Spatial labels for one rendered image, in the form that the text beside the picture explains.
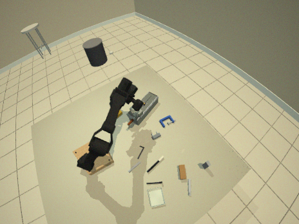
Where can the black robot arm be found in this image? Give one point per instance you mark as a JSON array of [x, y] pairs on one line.
[[100, 147]]

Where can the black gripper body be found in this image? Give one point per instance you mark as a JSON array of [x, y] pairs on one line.
[[137, 104]]

